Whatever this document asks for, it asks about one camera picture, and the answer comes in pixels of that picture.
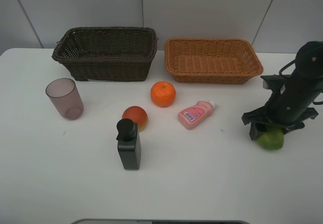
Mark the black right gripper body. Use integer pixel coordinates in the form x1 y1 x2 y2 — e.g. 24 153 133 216
242 73 322 131

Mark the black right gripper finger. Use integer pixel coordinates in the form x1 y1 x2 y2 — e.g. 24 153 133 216
249 122 267 141
283 123 305 135

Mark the green round fruit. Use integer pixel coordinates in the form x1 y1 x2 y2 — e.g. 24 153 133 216
256 127 284 151

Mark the pink lotion bottle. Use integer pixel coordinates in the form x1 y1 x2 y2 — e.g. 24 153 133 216
178 101 217 130

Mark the orange mandarin fruit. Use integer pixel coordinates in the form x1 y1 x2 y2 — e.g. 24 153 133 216
150 81 176 107

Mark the red orange peach fruit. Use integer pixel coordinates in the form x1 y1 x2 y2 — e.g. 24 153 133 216
122 106 148 132

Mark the translucent purple plastic cup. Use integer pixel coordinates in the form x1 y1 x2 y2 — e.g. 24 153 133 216
45 78 84 120

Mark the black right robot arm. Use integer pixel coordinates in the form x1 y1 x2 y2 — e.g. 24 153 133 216
242 41 322 140

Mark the tan wicker basket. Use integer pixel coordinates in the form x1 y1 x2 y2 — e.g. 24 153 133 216
165 38 263 85

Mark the black pump dispenser bottle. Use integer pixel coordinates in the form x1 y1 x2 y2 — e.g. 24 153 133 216
116 119 141 171

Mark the dark brown wicker basket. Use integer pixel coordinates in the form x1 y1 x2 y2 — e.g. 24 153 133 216
52 27 157 82

